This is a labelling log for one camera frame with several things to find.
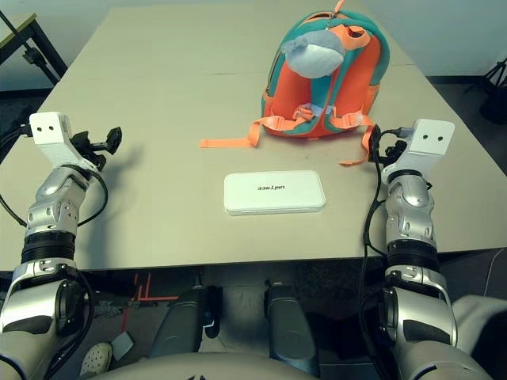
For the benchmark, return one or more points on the gray left robot leg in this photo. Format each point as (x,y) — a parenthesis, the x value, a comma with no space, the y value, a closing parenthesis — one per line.
(178,328)

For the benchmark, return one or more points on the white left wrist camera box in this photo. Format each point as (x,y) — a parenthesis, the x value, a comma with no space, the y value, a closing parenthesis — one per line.
(51,130)

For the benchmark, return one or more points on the gray right robot leg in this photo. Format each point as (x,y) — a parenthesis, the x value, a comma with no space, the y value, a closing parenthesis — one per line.
(289,332)

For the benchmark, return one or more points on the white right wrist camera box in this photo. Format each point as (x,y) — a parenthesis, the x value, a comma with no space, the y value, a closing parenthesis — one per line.
(429,138)

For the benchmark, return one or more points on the black framed side desk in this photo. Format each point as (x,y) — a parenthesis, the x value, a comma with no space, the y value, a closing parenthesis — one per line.
(47,59)

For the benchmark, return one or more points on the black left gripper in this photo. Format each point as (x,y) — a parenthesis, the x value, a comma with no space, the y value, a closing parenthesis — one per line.
(85,144)

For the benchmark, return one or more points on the gray robot leg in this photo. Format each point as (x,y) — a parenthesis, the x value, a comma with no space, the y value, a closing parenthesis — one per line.
(178,328)
(289,332)

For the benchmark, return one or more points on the gray flat floor plate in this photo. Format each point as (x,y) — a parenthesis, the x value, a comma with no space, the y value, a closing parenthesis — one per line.
(123,346)

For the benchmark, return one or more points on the teal and orange backpack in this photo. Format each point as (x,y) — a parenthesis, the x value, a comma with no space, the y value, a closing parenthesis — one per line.
(344,91)

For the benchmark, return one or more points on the black tripod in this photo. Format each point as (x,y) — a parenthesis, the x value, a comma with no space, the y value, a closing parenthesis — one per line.
(497,71)

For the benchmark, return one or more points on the black bag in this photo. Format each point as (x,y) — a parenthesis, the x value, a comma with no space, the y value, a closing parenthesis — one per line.
(495,111)

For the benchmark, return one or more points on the gray plush zipper charm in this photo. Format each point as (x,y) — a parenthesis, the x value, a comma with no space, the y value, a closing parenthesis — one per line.
(313,55)

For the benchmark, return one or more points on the white perforated shoe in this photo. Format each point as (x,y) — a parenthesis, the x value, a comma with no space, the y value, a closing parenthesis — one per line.
(97,358)

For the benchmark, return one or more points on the beige robot torso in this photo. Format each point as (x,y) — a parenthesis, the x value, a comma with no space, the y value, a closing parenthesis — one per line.
(198,368)

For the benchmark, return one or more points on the white pencil case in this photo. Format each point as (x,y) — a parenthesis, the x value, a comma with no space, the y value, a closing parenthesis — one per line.
(273,198)

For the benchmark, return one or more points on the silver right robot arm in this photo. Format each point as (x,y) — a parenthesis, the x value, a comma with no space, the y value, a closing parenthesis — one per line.
(408,213)

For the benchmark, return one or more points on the red tape floor lines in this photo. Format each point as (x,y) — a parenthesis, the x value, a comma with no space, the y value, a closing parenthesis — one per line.
(158,299)

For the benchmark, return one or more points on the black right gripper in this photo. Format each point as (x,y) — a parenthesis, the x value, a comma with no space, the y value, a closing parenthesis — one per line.
(394,152)

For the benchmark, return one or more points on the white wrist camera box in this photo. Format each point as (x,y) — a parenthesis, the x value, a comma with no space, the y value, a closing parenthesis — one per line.
(429,138)
(51,130)

